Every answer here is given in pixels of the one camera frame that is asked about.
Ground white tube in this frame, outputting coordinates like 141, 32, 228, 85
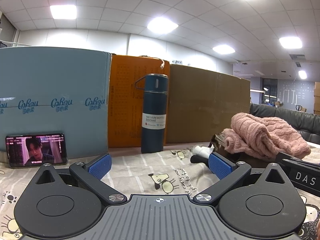
192, 146, 215, 157

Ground orange cardboard box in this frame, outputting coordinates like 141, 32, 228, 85
107, 53, 171, 148

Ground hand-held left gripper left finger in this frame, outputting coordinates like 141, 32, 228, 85
35, 153, 127, 204

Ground black leather sofa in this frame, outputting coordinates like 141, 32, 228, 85
250, 103, 320, 145

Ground small black object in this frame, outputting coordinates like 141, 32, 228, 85
190, 155, 209, 164

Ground brown cardboard box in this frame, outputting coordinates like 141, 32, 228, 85
165, 64, 251, 145

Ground dark blue vacuum bottle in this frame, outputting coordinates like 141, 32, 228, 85
134, 74, 170, 154

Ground cartoon dog printed blanket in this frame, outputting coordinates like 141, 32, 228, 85
0, 142, 320, 240

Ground black smartphone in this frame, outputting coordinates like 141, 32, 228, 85
5, 133, 68, 169

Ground blue printed cardboard box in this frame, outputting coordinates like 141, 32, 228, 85
0, 46, 112, 160

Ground pink knitted sweater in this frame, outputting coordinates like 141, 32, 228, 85
222, 112, 312, 160

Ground stacked cardboard boxes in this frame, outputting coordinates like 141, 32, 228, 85
313, 82, 320, 115

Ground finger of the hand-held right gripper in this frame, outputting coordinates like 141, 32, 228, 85
275, 152, 293, 161

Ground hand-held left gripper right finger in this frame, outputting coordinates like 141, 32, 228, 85
193, 152, 285, 204

